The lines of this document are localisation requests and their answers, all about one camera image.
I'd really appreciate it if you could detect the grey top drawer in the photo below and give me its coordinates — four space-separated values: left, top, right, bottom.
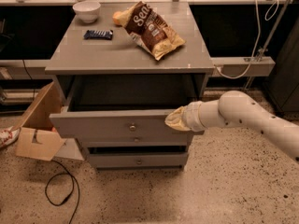
50 109 196 142

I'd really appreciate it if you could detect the grey drawer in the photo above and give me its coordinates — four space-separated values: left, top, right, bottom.
87 148 188 169
50 109 196 142
78 133 192 147

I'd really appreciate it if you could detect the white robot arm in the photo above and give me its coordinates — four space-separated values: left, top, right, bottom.
164 91 299 162

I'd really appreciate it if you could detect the grey middle drawer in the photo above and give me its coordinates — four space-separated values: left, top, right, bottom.
78 133 192 147

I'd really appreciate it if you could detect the grey drawer cabinet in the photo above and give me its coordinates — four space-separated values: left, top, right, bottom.
45 2 213 158

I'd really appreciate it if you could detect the grey bottom drawer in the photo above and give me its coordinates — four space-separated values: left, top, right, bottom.
87 148 188 169

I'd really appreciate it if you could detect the brown chip bag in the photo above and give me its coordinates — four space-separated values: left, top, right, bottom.
121 1 185 61

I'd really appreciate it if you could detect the metal stand pole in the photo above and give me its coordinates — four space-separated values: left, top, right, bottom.
242 0 298 91

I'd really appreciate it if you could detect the blue candy bar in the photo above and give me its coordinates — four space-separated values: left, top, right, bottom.
83 30 113 40

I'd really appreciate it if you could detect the white ceramic bowl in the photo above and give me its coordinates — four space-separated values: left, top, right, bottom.
72 1 101 23

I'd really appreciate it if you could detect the cardboard box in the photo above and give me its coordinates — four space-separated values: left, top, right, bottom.
16 82 65 161

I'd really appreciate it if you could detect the red white cloth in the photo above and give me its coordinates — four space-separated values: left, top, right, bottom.
0 127 21 148

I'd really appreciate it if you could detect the black floor cable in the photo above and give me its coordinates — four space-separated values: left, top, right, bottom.
44 160 81 224

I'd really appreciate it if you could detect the white hanging cable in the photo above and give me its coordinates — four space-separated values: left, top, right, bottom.
214 0 280 80

